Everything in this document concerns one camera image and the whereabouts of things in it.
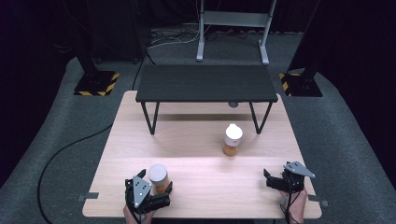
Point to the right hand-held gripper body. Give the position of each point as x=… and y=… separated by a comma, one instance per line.
x=294, y=177

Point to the black stand with striped base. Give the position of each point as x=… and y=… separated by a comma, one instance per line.
x=301, y=82
x=97, y=82

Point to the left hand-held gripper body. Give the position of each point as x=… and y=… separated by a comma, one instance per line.
x=139, y=190

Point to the dome-lid bottle of orange powder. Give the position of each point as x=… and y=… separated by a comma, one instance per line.
x=232, y=140

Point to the black shelf with metal legs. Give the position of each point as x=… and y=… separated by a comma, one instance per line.
x=207, y=83

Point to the grey round disc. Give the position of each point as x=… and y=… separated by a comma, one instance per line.
x=233, y=104

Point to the grey tape strip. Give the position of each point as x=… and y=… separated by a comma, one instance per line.
x=323, y=203
x=88, y=196

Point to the grey metal stand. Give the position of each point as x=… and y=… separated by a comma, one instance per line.
x=233, y=19

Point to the person's right hand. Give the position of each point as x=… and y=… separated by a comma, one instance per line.
x=297, y=207

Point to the flat-lid jar of orange powder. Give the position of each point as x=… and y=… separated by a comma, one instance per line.
x=158, y=178

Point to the person's left hand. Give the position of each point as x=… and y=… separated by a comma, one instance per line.
x=134, y=216

